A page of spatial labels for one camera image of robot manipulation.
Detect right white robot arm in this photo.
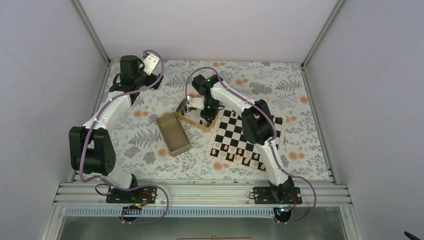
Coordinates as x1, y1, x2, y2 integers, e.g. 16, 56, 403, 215
191, 74, 295, 204

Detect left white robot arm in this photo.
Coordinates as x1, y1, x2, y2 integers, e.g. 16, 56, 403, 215
68, 50, 164, 203

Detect gold tin with dark pieces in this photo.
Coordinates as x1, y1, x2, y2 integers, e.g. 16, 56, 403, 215
175, 96, 218, 133

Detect wooden chessboard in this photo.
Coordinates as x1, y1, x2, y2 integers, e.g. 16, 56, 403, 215
206, 106, 266, 173

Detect empty gold tin lid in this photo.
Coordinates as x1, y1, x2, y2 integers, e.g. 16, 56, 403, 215
156, 112, 191, 157

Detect floral patterned table mat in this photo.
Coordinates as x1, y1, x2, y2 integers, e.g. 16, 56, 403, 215
110, 60, 330, 181

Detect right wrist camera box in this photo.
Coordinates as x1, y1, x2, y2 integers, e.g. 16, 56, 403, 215
187, 95, 205, 110

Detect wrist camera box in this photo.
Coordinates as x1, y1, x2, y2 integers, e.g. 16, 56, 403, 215
142, 53, 160, 76
187, 95, 205, 110

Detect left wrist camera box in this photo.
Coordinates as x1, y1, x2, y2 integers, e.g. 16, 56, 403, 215
142, 53, 160, 76

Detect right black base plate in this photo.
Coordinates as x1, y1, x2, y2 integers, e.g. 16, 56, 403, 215
252, 186, 303, 205

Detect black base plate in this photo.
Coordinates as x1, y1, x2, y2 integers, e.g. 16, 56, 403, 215
252, 186, 303, 205
105, 186, 157, 205

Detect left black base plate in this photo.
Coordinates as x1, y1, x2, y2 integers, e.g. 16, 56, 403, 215
105, 186, 157, 205

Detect aluminium rail frame front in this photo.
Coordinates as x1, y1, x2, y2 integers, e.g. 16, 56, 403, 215
53, 179, 353, 207

